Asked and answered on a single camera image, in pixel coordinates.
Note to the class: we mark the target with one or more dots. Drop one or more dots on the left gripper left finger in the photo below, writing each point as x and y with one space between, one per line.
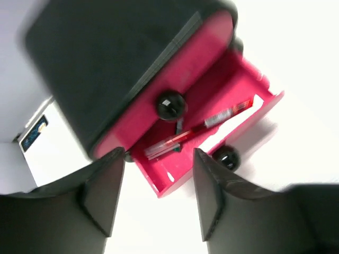
74 214

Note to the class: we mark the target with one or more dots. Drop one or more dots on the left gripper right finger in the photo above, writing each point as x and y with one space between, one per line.
237 216

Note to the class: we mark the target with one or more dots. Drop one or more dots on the pink drawer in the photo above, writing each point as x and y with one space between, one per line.
229 98
192 60

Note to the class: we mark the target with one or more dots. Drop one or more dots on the red pen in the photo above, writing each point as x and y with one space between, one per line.
170 143

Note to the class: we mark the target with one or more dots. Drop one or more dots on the green pen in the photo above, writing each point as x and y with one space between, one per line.
179 130

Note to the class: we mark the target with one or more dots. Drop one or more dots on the pink top drawer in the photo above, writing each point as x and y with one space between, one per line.
192 60

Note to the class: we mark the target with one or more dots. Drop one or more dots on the left corner label sticker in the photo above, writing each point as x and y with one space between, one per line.
33 133

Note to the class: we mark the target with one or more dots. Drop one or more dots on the black drawer cabinet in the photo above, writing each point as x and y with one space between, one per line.
97 56

